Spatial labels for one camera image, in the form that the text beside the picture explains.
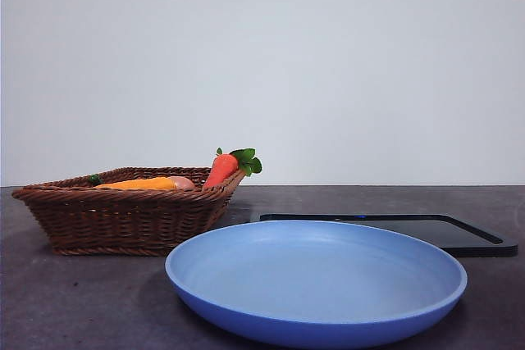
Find blue round plate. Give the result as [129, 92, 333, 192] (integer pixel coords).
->
[164, 220, 468, 350]

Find brown wicker basket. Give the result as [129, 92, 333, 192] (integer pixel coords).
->
[11, 166, 247, 257]

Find orange toy carrot green leaves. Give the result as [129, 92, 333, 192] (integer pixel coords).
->
[202, 147, 263, 191]

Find beige toy egg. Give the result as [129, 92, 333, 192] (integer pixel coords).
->
[166, 175, 196, 191]

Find black glossy tray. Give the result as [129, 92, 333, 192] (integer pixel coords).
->
[259, 212, 518, 259]

